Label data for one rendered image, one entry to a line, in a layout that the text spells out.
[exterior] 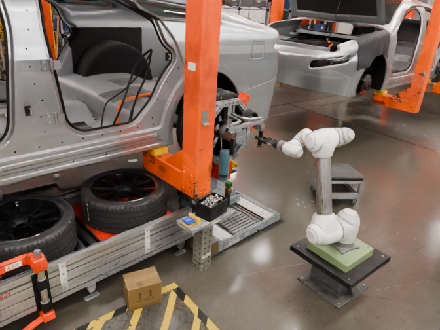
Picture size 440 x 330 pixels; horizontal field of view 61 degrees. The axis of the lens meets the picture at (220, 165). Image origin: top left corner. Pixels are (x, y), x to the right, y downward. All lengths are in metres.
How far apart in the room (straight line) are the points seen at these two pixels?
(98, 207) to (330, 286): 1.73
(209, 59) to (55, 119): 1.04
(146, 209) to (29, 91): 1.08
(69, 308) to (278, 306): 1.37
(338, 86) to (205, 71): 3.21
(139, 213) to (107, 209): 0.22
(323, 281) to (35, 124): 2.21
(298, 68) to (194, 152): 3.14
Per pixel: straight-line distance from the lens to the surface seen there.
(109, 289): 2.83
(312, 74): 5.40
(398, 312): 3.01
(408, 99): 6.21
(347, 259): 2.70
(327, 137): 2.40
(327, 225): 2.51
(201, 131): 2.57
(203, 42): 2.43
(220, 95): 3.11
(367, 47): 5.54
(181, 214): 2.87
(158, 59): 5.03
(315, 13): 6.61
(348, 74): 5.43
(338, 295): 2.89
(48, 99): 2.57
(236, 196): 3.60
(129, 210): 2.74
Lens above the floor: 1.89
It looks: 24 degrees down
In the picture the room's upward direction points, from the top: 4 degrees clockwise
